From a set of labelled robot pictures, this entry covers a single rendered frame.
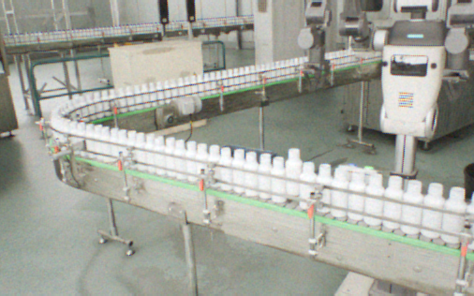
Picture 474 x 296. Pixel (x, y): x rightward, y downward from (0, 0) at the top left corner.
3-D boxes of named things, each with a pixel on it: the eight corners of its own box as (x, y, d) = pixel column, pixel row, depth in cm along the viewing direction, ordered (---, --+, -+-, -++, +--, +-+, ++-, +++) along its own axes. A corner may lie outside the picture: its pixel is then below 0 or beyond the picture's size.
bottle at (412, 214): (400, 234, 133) (405, 185, 127) (399, 225, 138) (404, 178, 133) (421, 236, 131) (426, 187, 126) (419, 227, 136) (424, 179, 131)
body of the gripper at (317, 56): (302, 67, 149) (302, 46, 147) (314, 64, 157) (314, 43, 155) (319, 68, 146) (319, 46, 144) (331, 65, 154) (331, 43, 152)
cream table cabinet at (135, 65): (185, 117, 671) (178, 39, 632) (208, 125, 625) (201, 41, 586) (119, 132, 607) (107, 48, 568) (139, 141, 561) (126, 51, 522)
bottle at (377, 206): (372, 228, 137) (376, 181, 132) (360, 220, 142) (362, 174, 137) (386, 223, 140) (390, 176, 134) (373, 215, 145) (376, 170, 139)
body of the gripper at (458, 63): (471, 71, 130) (474, 47, 128) (466, 77, 122) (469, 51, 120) (448, 70, 134) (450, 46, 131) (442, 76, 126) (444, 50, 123)
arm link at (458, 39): (483, 6, 121) (450, 7, 125) (480, 7, 111) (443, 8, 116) (478, 49, 124) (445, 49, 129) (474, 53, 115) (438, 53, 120)
